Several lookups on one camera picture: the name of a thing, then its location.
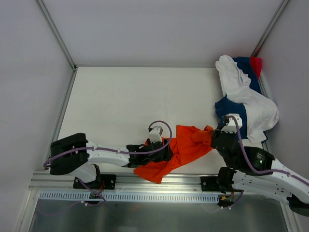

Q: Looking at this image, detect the orange t shirt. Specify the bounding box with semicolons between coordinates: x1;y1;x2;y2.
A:
134;125;214;184

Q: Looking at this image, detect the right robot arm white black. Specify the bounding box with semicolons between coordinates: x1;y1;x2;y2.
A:
211;128;309;217

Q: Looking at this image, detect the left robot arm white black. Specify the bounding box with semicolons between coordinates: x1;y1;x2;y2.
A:
44;132;173;189

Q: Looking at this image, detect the blue t shirt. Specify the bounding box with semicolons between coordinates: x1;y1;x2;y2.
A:
214;56;268;142

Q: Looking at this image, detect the white t shirt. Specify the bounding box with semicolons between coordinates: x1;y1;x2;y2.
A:
215;55;279;144

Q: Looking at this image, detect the red pink t shirt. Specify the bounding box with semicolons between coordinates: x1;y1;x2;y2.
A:
250;57;263;79

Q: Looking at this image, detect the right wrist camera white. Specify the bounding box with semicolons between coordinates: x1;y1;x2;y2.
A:
222;114;242;133

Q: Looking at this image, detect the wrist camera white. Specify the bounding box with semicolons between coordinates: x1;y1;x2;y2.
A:
148;126;163;143
222;114;242;133

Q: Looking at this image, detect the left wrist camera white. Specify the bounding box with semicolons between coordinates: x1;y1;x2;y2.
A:
148;126;163;143

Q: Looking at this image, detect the white slotted cable duct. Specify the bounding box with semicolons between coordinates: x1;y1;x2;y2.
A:
39;191;219;204

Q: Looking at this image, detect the left table edge rail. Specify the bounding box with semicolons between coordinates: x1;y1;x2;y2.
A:
43;68;78;163

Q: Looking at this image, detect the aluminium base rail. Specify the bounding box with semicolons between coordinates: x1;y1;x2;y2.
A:
28;170;242;194

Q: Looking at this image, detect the right corner aluminium post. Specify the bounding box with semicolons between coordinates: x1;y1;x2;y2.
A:
251;0;291;57

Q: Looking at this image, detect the corner aluminium post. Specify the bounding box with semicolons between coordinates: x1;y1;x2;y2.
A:
35;0;77;71
251;0;291;57

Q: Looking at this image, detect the left corner aluminium post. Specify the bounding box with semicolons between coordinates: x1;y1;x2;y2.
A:
35;0;77;71

